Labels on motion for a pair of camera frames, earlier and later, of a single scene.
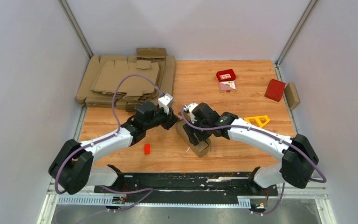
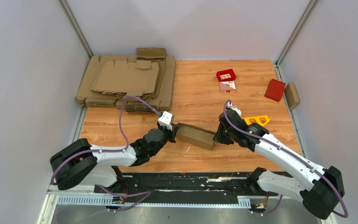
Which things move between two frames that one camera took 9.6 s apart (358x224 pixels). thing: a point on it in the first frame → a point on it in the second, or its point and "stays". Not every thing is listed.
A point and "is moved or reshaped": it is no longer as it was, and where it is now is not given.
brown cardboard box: x=200 y=150 is moved or reshaped
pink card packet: x=227 y=86 stays
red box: x=274 y=90 stays
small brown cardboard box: x=291 y=95 stays
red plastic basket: x=226 y=75 stays
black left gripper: x=171 y=119 → x=173 y=133
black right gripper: x=190 y=130 → x=219 y=138
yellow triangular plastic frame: x=258 y=121 stays
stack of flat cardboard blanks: x=105 y=73 stays
